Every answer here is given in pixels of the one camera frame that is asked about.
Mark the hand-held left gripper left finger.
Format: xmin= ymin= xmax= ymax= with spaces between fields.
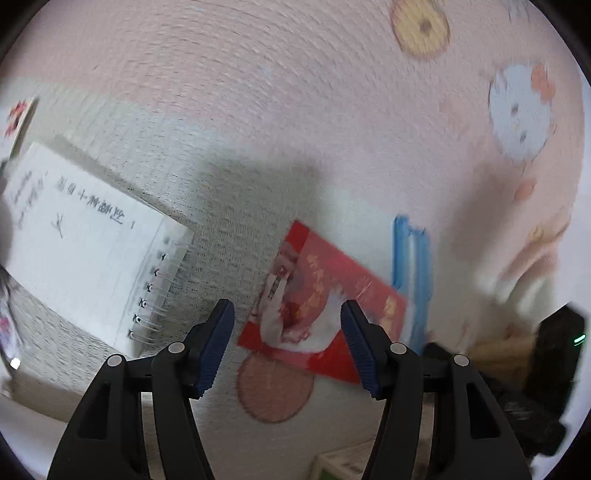
xmin=46 ymin=298 xmax=237 ymax=480

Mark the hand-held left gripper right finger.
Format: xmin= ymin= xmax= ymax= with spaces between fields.
xmin=340 ymin=298 xmax=532 ymax=480

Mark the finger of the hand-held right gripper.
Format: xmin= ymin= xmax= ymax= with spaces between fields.
xmin=424 ymin=344 xmax=532 ymax=457

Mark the red printed envelope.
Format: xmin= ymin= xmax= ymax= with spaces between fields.
xmin=237 ymin=220 xmax=409 ymax=385

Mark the blue plastic clip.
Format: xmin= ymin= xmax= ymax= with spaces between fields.
xmin=392 ymin=213 xmax=433 ymax=354

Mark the white green medicine box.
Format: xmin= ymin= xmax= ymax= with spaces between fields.
xmin=315 ymin=440 xmax=384 ymax=480

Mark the white spiral notebook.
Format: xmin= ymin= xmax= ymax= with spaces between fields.
xmin=0 ymin=142 xmax=195 ymax=352

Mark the pink cartoon printed blanket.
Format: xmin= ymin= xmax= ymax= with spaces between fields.
xmin=0 ymin=0 xmax=591 ymax=480

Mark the white card with red flower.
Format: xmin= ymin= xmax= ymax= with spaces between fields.
xmin=0 ymin=96 xmax=40 ymax=155

